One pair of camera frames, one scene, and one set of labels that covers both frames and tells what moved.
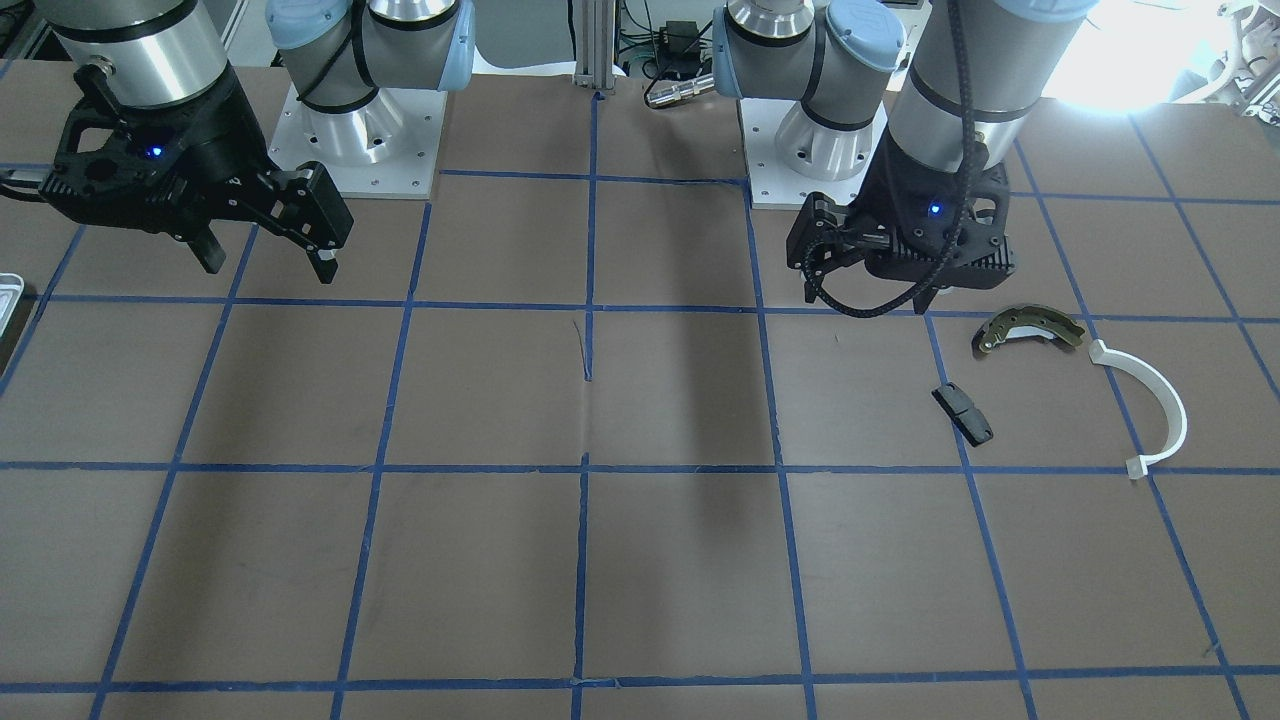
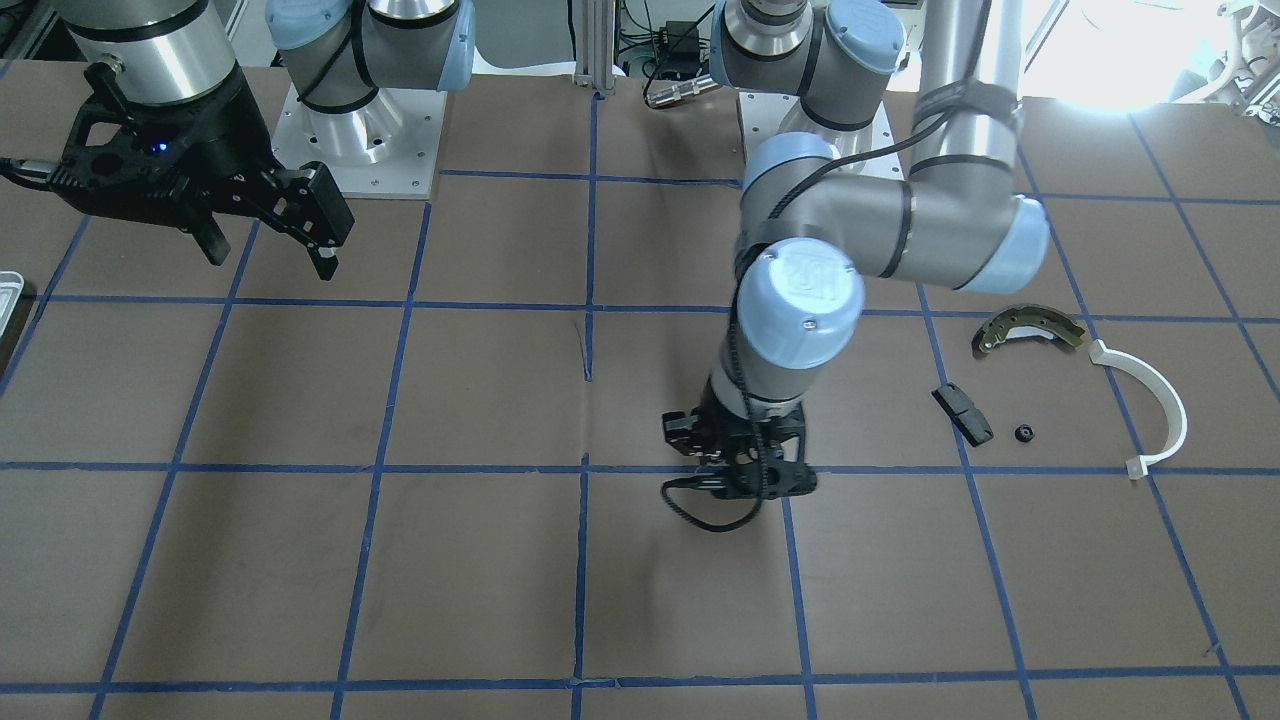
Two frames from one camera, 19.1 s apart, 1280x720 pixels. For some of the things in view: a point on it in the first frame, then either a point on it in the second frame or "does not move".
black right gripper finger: (208, 250) does not move
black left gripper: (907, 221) to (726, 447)
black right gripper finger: (312, 213) does not move
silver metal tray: (11, 289) does not move
